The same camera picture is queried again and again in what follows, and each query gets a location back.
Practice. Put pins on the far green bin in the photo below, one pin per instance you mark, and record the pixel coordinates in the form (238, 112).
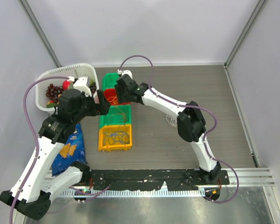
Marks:
(109, 81)

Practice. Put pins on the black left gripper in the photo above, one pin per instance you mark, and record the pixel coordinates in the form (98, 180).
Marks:
(101, 108)

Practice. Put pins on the dark red toy grapes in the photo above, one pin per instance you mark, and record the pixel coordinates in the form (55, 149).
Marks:
(53, 92)

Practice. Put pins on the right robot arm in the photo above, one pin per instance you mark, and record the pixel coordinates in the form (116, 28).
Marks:
(189, 119)

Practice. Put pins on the left aluminium frame post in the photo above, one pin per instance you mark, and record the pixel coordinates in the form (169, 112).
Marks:
(38, 29)

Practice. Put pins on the blue Doritos bag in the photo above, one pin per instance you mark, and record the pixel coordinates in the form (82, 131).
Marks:
(72, 151)

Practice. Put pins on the white plastic basket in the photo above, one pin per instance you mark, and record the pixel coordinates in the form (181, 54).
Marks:
(75, 70)

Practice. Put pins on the near green bin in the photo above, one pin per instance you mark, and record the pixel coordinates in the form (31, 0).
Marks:
(117, 115)

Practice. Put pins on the small toy fruits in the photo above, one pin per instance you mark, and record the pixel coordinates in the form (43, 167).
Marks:
(52, 102)

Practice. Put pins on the red bin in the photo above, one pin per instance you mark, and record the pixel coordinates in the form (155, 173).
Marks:
(111, 96)

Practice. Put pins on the right aluminium frame post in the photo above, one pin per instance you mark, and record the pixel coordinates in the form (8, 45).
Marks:
(248, 26)

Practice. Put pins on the white slotted cable duct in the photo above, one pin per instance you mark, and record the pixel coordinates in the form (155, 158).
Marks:
(126, 193)

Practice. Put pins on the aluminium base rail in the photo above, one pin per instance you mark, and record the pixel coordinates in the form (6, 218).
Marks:
(248, 177)

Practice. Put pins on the yellow bin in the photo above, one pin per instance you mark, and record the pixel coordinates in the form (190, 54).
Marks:
(115, 137)

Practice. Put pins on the green bin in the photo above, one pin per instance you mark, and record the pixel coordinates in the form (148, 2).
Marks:
(117, 115)
(109, 81)

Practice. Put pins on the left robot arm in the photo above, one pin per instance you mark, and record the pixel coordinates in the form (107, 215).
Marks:
(31, 195)

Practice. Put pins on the aluminium frame post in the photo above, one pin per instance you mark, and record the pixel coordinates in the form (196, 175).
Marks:
(248, 26)
(38, 29)

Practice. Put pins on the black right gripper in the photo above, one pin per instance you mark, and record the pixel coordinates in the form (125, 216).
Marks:
(121, 98)

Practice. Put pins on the red toy apple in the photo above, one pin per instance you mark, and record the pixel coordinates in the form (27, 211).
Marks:
(66, 85)

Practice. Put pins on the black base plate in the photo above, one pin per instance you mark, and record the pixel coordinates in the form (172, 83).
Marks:
(150, 179)

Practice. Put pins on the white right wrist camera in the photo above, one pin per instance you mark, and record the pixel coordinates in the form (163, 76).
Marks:
(124, 72)

